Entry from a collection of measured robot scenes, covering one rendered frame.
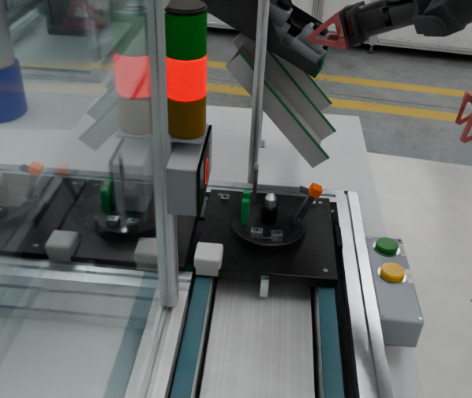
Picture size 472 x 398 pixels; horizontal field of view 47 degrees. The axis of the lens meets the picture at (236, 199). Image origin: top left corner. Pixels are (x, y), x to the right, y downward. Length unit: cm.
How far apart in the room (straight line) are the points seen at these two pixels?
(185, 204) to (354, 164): 84
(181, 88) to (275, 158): 83
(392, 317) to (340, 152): 71
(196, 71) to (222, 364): 44
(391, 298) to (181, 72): 51
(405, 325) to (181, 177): 44
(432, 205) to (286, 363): 65
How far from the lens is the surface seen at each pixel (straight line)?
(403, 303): 93
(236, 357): 87
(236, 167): 140
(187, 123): 67
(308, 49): 110
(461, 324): 109
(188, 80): 65
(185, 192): 68
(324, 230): 103
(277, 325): 91
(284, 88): 124
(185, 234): 99
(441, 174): 151
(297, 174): 139
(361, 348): 85
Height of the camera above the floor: 158
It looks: 34 degrees down
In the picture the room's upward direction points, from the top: 3 degrees clockwise
